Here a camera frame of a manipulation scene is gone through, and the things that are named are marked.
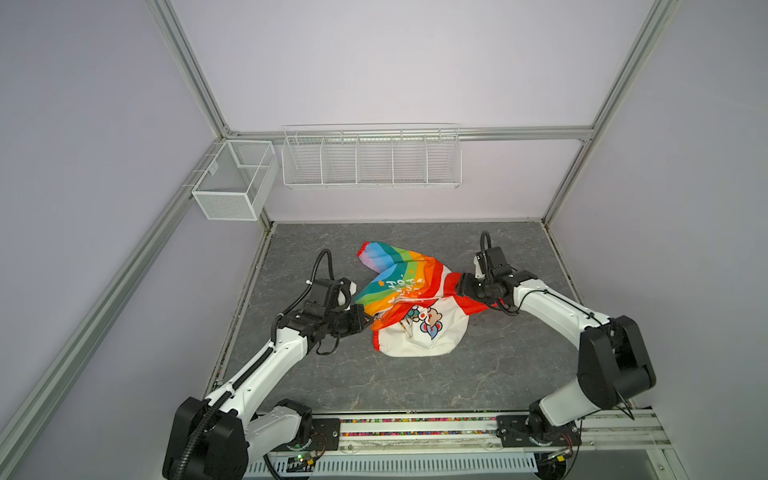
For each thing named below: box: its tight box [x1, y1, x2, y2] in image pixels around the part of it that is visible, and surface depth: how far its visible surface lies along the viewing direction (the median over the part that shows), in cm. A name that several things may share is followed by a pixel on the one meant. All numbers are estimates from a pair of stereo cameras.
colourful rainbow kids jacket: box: [354, 243, 494, 357], surface depth 91 cm
